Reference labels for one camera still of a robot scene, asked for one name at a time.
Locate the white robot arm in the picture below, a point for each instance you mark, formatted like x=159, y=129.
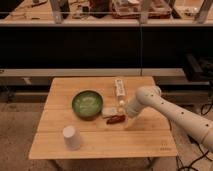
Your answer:
x=198, y=127

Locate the white squeeze tube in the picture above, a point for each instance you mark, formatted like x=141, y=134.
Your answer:
x=120, y=91

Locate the beige sponge block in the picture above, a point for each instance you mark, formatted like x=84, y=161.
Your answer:
x=109, y=111

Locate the green bowl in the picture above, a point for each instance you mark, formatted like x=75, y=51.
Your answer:
x=87, y=104

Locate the wooden table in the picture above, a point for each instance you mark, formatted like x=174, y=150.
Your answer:
x=150, y=137

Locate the white upside-down paper cup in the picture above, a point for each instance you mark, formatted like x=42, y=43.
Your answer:
x=72, y=138

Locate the black equipment box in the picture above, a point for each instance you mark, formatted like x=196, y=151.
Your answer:
x=198, y=69

